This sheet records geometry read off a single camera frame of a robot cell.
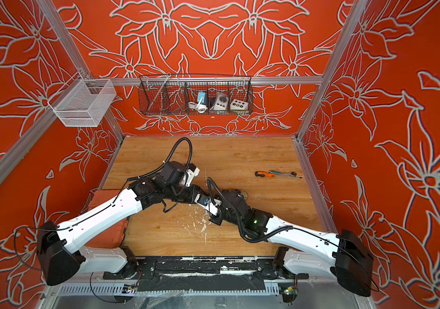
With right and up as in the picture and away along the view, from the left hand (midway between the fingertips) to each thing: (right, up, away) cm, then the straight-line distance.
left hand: (206, 195), depth 72 cm
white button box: (+15, +41, +22) cm, 49 cm away
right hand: (-3, -3, 0) cm, 4 cm away
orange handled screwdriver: (+28, +5, +26) cm, 38 cm away
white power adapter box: (+7, +41, +18) cm, 46 cm away
